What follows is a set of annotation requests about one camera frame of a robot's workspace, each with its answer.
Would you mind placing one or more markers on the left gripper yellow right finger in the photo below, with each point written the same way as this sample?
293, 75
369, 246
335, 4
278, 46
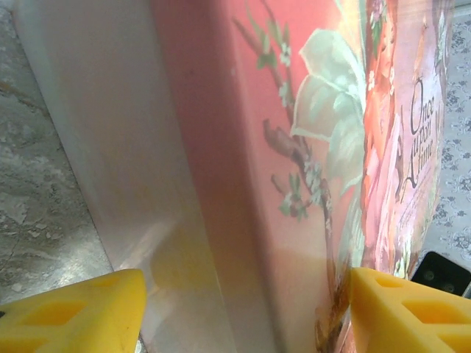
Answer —
412, 320

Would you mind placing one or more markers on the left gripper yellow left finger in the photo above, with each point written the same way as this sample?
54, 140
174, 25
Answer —
73, 316

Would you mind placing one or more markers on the pink storybook-style box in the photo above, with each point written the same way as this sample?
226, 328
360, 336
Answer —
239, 147

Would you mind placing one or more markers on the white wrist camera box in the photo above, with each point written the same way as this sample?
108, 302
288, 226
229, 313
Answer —
441, 272

